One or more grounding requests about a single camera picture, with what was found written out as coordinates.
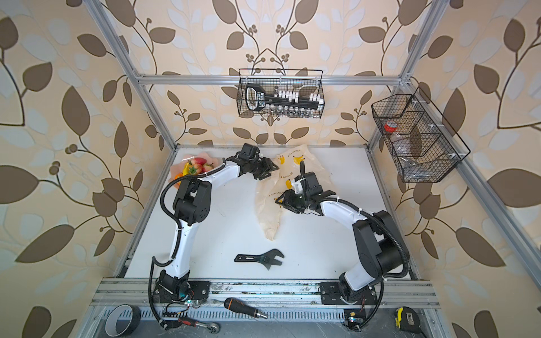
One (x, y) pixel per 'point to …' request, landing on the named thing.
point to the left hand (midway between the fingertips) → (272, 166)
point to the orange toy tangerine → (178, 175)
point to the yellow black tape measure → (406, 320)
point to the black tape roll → (122, 320)
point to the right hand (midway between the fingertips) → (279, 203)
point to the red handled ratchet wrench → (212, 327)
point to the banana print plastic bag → (278, 182)
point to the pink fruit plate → (194, 165)
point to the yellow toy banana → (187, 165)
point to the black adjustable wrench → (268, 258)
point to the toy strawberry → (208, 167)
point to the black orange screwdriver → (234, 303)
